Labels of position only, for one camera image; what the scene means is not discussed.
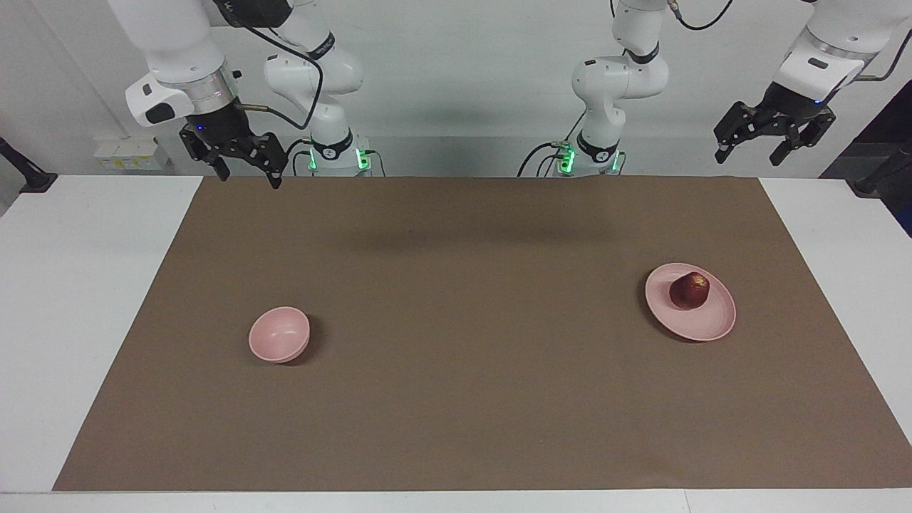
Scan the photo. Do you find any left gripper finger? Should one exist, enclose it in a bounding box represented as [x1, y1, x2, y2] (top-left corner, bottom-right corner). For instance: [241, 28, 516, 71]
[769, 110, 836, 167]
[715, 102, 763, 165]

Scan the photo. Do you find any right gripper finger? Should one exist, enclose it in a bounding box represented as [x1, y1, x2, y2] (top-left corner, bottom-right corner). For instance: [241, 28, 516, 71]
[246, 133, 288, 190]
[180, 127, 231, 181]

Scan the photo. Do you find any red apple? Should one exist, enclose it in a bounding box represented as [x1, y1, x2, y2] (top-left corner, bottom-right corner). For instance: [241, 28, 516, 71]
[668, 271, 711, 311]

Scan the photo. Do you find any pink bowl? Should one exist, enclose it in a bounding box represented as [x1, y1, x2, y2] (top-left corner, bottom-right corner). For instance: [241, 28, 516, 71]
[248, 306, 312, 364]

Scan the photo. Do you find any pink plate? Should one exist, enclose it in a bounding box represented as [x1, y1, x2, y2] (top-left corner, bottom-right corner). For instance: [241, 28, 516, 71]
[645, 262, 737, 342]

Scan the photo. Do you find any dark side panel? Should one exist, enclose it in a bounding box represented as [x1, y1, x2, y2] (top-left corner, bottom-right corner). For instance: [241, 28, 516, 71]
[819, 78, 912, 236]

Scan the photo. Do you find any black clamp stand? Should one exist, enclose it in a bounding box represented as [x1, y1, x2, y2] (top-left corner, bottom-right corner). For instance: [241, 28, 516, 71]
[851, 142, 912, 197]
[0, 137, 58, 195]

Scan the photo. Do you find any brown table mat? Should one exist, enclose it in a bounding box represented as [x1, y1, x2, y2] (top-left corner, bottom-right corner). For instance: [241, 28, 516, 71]
[53, 176, 912, 492]

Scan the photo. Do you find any black right base cable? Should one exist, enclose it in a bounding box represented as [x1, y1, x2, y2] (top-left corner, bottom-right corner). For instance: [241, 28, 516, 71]
[284, 138, 316, 177]

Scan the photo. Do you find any black base cable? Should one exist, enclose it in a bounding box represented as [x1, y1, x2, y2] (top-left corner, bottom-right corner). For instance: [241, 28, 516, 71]
[517, 110, 586, 177]
[284, 138, 316, 177]

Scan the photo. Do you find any white wall socket box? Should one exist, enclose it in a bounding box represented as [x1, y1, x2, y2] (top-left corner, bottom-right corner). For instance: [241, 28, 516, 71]
[94, 137, 170, 172]

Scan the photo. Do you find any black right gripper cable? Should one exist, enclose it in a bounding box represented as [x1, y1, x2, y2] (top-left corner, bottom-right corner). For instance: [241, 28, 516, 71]
[214, 0, 326, 131]

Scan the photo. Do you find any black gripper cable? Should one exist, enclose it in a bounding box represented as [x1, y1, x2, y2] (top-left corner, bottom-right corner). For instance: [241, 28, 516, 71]
[214, 0, 326, 131]
[668, 0, 912, 83]

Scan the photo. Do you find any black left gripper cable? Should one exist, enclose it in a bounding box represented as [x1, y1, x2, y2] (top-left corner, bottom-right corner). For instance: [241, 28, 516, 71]
[668, 0, 912, 83]

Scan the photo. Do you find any black left base cable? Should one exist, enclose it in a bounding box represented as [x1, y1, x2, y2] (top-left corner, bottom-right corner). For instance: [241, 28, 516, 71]
[517, 110, 586, 177]

